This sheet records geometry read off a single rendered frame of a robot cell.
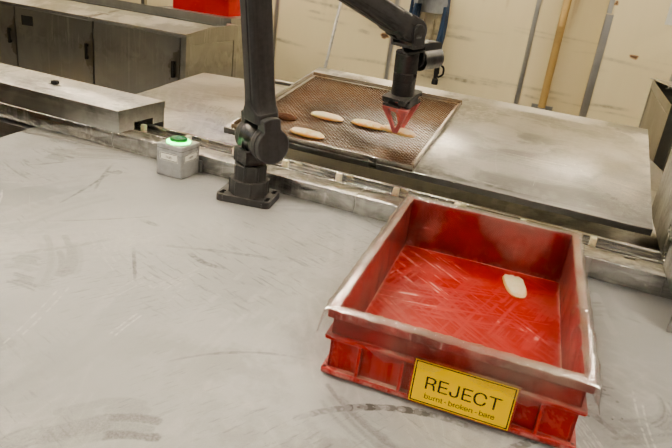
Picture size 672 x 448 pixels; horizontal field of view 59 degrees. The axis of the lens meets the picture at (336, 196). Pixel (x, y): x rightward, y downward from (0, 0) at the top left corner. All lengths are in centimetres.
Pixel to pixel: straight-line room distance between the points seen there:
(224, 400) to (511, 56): 444
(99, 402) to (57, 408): 4
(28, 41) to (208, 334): 430
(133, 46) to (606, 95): 329
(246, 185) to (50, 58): 373
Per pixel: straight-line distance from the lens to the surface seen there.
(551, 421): 78
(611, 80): 466
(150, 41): 425
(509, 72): 499
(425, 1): 503
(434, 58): 150
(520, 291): 109
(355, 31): 529
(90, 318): 91
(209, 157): 144
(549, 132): 178
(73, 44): 471
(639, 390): 96
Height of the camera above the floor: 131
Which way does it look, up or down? 21 degrees down
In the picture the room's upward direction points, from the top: 7 degrees clockwise
